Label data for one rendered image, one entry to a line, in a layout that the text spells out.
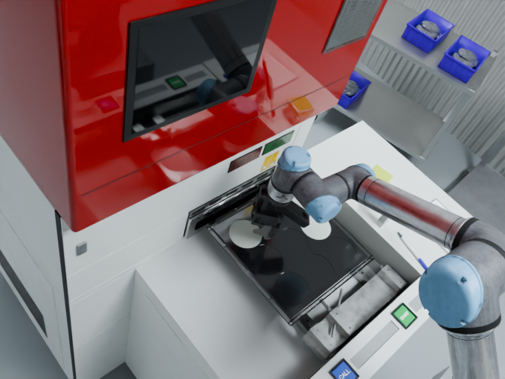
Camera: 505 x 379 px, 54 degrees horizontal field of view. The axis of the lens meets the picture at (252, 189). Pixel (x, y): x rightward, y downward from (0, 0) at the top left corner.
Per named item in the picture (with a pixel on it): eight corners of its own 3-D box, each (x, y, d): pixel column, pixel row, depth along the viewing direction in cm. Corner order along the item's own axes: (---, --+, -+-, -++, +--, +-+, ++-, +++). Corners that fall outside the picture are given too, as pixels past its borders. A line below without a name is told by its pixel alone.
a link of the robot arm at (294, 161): (297, 172, 116) (275, 147, 120) (283, 201, 125) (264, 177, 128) (321, 162, 120) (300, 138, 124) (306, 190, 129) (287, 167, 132)
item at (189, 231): (182, 235, 148) (187, 217, 141) (285, 177, 172) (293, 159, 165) (186, 240, 147) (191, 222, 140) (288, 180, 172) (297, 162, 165)
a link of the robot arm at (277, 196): (298, 174, 132) (298, 198, 126) (294, 186, 135) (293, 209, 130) (271, 168, 131) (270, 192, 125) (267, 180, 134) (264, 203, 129)
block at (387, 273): (377, 273, 152) (381, 268, 150) (383, 268, 154) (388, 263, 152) (397, 293, 149) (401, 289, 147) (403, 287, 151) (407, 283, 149)
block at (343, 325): (325, 316, 139) (329, 312, 136) (333, 310, 141) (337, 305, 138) (346, 339, 136) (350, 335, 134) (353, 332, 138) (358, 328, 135)
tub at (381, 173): (357, 187, 161) (365, 174, 156) (367, 175, 165) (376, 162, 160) (376, 201, 159) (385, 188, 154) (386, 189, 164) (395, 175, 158)
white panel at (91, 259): (64, 299, 131) (54, 210, 100) (281, 177, 176) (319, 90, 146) (70, 308, 130) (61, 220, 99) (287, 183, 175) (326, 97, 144)
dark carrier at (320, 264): (212, 228, 146) (212, 227, 146) (291, 182, 165) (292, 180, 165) (291, 319, 134) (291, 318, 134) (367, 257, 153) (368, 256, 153)
